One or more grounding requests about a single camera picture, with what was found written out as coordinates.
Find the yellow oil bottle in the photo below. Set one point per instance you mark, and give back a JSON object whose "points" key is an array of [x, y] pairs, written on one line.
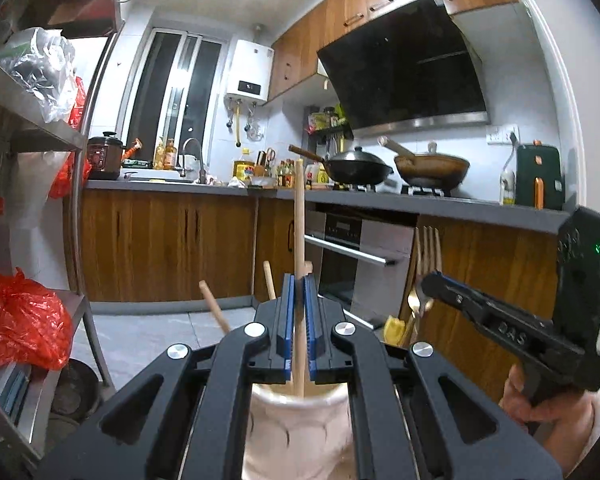
{"points": [[243, 166]]}

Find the white water heater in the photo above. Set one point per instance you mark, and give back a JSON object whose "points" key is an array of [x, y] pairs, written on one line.
{"points": [[250, 73]]}

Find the white fleece right sleeve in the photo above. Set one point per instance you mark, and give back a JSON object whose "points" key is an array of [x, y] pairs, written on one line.
{"points": [[575, 432]]}

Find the brown frying pan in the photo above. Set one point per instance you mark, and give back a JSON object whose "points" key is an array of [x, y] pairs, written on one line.
{"points": [[436, 171]]}

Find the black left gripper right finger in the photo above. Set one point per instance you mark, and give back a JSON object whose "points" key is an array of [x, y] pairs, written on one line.
{"points": [[414, 415]]}

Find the right hand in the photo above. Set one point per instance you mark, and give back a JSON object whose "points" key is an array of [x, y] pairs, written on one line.
{"points": [[540, 409]]}

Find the white ceramic utensil holder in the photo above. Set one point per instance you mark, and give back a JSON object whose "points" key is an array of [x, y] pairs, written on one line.
{"points": [[299, 438]]}

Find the metal shelf rack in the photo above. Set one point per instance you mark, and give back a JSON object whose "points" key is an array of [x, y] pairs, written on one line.
{"points": [[28, 145]]}

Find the clear plastic bag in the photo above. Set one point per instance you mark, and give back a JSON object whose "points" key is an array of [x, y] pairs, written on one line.
{"points": [[42, 62]]}

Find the red plastic bag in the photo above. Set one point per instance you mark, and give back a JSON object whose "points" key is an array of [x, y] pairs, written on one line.
{"points": [[62, 184], [35, 326]]}

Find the dark green appliance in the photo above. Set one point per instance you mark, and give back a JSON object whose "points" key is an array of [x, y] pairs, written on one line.
{"points": [[539, 183]]}

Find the green yellow handled fork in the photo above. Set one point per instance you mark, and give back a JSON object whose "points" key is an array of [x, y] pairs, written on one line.
{"points": [[394, 331]]}

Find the kitchen faucet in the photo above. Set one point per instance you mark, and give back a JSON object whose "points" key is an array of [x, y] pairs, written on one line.
{"points": [[192, 167]]}

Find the black wok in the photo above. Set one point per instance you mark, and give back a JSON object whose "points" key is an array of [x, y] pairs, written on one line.
{"points": [[357, 167]]}

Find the built-in oven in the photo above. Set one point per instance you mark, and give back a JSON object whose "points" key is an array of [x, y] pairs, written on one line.
{"points": [[361, 260]]}

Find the upper red plastic bag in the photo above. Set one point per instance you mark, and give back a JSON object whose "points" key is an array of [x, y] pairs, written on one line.
{"points": [[62, 184]]}

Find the black range hood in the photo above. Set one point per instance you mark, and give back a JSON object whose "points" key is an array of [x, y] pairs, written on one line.
{"points": [[409, 69]]}

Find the wooden chopstick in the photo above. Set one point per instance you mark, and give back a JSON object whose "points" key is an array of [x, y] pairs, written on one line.
{"points": [[269, 282], [299, 358], [214, 307]]}

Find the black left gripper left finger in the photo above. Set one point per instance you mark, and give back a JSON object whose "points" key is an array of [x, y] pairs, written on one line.
{"points": [[186, 414]]}

